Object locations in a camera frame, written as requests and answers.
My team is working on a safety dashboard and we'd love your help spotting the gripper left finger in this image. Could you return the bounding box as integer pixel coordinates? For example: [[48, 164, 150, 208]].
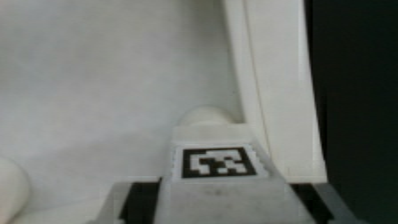
[[87, 180, 164, 224]]

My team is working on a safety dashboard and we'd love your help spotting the white table leg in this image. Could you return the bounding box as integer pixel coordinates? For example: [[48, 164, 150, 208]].
[[155, 106, 317, 224], [0, 157, 31, 224]]

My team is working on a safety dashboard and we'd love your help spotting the white square tabletop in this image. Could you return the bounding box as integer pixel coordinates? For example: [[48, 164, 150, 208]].
[[0, 0, 327, 224]]

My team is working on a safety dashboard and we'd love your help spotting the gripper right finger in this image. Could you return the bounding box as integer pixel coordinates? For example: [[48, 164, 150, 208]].
[[292, 183, 368, 224]]

